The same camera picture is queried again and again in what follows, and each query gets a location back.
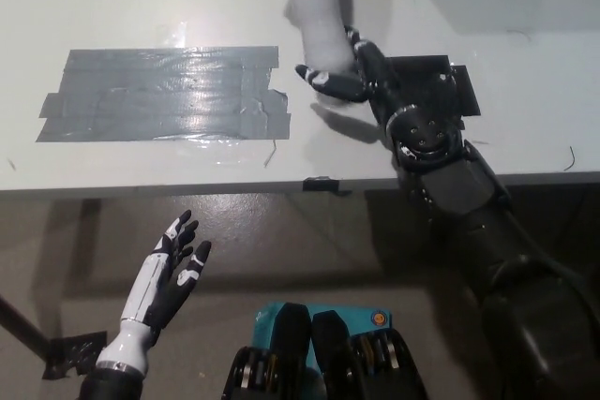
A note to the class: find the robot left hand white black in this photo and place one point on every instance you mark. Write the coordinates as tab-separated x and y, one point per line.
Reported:
164	278

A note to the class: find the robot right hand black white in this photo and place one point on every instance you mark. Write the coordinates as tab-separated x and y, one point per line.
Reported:
375	77

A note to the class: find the white ribbed plastic bottle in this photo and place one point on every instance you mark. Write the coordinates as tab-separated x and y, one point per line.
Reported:
319	20

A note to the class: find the robot torso black teal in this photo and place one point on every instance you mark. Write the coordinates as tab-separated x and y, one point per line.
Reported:
300	362

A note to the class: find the large black tape patch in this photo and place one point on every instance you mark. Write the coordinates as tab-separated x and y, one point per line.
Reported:
469	95

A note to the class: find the black table leg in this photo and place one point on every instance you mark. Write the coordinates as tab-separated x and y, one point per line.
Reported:
23	325

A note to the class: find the grey duct tape patch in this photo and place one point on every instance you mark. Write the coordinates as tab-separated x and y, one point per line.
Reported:
164	95

